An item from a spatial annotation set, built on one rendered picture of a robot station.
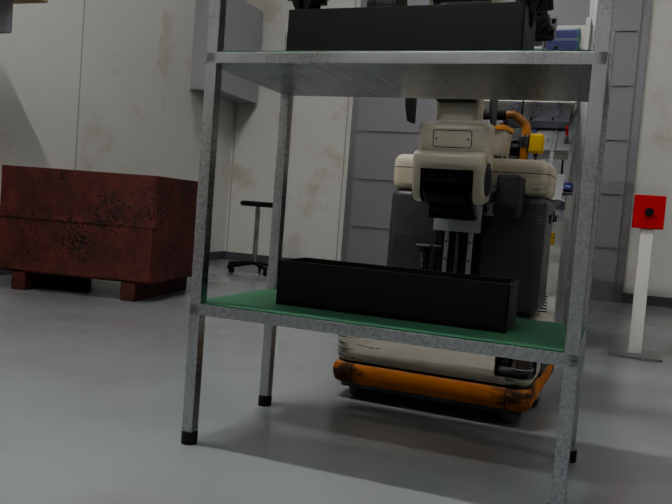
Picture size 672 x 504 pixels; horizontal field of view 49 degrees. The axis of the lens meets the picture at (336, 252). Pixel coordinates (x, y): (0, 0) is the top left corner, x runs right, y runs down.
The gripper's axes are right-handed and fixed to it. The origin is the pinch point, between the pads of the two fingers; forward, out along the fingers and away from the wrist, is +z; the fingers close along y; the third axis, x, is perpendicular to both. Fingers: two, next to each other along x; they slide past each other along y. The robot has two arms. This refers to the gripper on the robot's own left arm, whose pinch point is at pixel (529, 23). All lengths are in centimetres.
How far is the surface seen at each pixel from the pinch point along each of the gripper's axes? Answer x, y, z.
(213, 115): -22, -68, 25
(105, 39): 279, -357, -72
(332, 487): -27, -29, 105
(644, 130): 494, 24, -40
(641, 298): 212, 31, 77
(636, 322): 212, 30, 89
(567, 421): -19, 17, 85
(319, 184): 485, -264, 20
